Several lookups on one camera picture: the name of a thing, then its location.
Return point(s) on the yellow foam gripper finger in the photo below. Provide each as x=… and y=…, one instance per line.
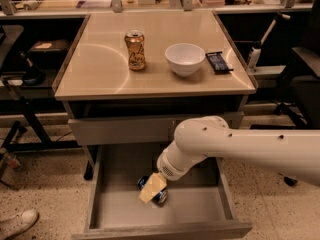
x=153, y=186

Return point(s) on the blue pepsi can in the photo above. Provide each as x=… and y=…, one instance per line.
x=160, y=198

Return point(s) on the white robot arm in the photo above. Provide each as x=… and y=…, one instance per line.
x=197, y=139

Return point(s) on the grey open middle drawer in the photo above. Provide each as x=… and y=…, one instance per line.
x=199, y=206

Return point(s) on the grey top drawer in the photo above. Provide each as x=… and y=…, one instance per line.
x=128, y=129

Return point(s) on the grey drawer cabinet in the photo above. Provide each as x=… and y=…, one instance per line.
x=97, y=81

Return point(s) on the gold soda can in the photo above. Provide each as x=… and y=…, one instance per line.
x=134, y=40

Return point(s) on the white bowl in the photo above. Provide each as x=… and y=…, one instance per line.
x=184, y=59

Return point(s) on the dark blue snack bar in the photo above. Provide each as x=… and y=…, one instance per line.
x=217, y=62

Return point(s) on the white sneaker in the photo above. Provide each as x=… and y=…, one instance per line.
x=18, y=223

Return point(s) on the dark round object on shelf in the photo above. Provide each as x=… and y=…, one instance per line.
x=33, y=75

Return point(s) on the black box on shelf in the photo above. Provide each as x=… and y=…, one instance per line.
x=49, y=50

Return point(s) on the black desk frame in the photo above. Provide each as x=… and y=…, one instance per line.
x=9, y=36

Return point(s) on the white handled tool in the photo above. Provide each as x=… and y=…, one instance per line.
x=255, y=50

